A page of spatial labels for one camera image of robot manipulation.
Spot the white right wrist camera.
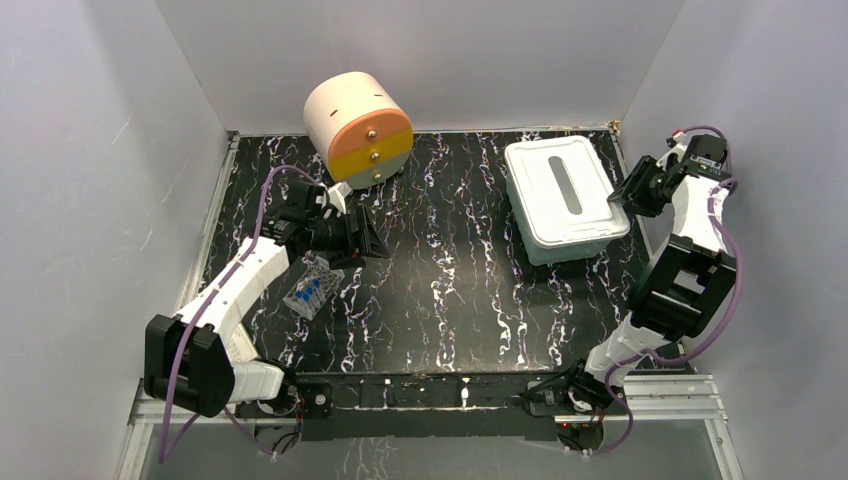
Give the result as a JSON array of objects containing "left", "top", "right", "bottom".
[{"left": 656, "top": 129, "right": 688, "bottom": 171}]

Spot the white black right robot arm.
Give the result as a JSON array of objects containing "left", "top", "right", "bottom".
[{"left": 563, "top": 128, "right": 738, "bottom": 414}]

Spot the clear test tube rack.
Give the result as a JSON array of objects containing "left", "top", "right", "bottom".
[{"left": 283, "top": 257, "right": 344, "bottom": 320}]

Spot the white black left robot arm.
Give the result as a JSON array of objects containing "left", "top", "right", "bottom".
[{"left": 143, "top": 182, "right": 389, "bottom": 417}]

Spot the white bin lid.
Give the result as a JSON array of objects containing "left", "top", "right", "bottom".
[{"left": 505, "top": 135, "right": 630, "bottom": 240}]

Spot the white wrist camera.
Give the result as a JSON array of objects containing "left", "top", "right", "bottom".
[
  {"left": 316, "top": 182, "right": 352, "bottom": 215},
  {"left": 656, "top": 129, "right": 688, "bottom": 171}
]

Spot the white green small box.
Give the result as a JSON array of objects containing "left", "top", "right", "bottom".
[{"left": 226, "top": 323, "right": 260, "bottom": 363}]

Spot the teal plastic bin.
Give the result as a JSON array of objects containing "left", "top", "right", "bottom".
[{"left": 516, "top": 221, "right": 618, "bottom": 266}]

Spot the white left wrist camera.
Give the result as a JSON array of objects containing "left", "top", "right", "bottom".
[{"left": 316, "top": 182, "right": 352, "bottom": 215}]

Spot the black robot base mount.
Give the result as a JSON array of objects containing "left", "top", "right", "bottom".
[{"left": 236, "top": 370, "right": 624, "bottom": 450}]

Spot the round cabinet with coloured drawers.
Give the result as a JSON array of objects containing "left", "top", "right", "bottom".
[{"left": 303, "top": 71, "right": 414, "bottom": 190}]

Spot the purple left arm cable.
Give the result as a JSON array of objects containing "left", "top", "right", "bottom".
[{"left": 157, "top": 164, "right": 319, "bottom": 465}]

